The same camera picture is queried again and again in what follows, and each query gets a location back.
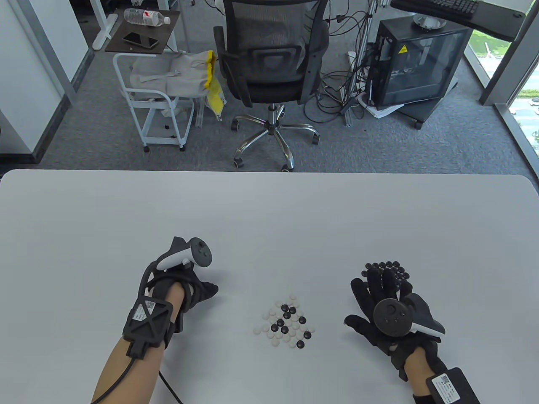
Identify black labelled wrist box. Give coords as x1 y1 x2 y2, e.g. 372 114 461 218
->
414 367 480 404

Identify black and white VR controller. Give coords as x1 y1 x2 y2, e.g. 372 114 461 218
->
156 237 212 271
374 293 446 338

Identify person's right forearm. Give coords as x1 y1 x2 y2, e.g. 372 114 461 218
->
404 349 432 394

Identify black keyboard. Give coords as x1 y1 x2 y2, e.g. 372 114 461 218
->
392 0 480 19

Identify tangle of black cables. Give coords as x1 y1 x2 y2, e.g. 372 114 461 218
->
304 0 379 125

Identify person's left hand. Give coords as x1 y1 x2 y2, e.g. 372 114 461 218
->
143 268 219 313

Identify yellow plastic bag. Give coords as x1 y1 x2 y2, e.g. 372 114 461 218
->
203 50 227 122

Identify dark rolling computer stand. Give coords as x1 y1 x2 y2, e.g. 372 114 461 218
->
400 80 459 130

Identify white papers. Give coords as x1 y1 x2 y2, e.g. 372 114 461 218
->
360 95 405 120

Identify black smartphone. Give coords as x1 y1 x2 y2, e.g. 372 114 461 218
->
123 32 160 48

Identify black cross-braced wrist module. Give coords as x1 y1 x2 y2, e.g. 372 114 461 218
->
123 297 181 358

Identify white metal cart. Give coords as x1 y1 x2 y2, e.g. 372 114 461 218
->
113 53 195 152

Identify black mesh office chair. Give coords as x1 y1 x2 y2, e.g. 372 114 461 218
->
213 0 331 172

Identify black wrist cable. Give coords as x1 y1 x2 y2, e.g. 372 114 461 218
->
91 356 184 404

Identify clear plastic water bottle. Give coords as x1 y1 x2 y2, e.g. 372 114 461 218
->
124 8 171 27

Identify white desk leg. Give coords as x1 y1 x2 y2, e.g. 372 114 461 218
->
89 0 119 51

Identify black computer tower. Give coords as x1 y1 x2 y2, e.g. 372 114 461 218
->
367 18 473 111

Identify grey fabric bag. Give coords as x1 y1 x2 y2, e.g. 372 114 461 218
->
130 51 213 99

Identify cluster of black go stones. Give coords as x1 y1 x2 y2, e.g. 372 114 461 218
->
362 261 410 280

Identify person's right hand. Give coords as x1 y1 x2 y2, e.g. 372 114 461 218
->
344 266 446 381

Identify silver bowl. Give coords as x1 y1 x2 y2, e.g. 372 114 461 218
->
414 13 447 31

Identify brown side table top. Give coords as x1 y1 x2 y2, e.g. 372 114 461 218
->
105 8 181 54

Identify aluminium frame post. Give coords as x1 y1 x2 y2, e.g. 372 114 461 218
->
343 0 379 127

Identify pile of mixed go stones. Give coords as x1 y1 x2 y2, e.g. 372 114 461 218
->
254 296 316 349

